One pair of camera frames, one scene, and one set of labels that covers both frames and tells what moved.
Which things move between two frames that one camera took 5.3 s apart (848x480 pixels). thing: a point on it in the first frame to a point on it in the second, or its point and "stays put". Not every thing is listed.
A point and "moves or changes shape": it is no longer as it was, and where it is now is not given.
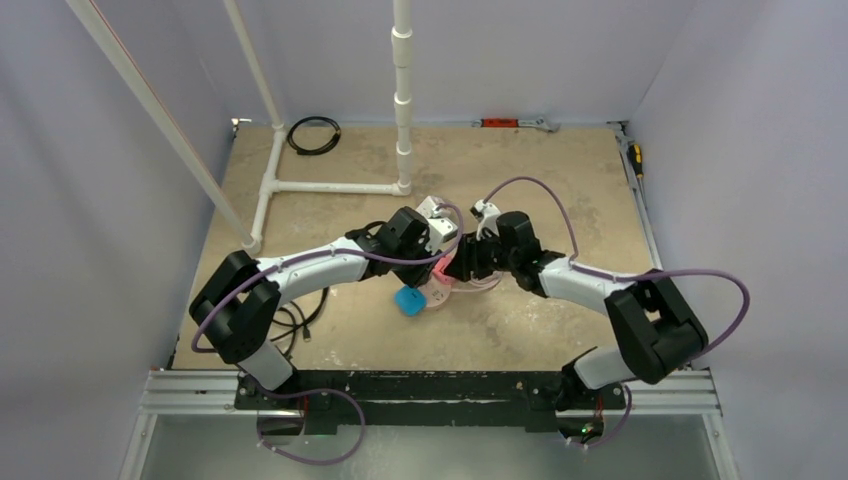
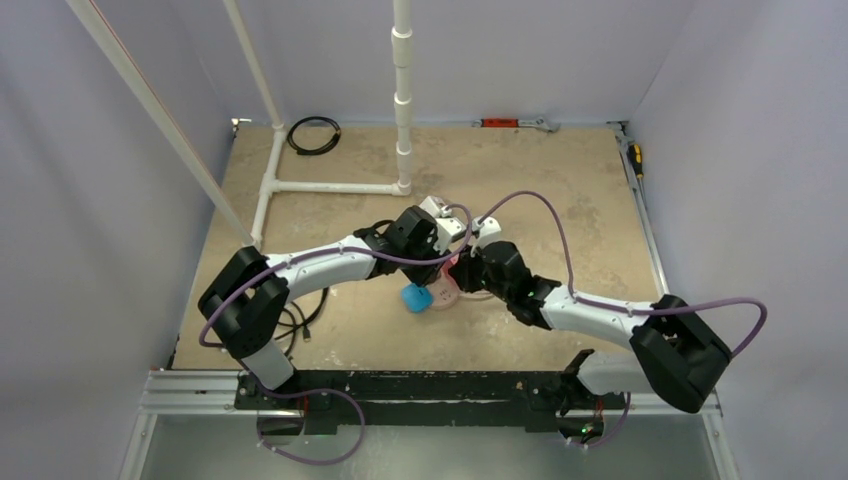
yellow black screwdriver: x=636 y=157 stays put
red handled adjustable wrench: x=515 y=123 stays put
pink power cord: x=484 y=282 moves or changes shape
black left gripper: x=419 y=276 stays put
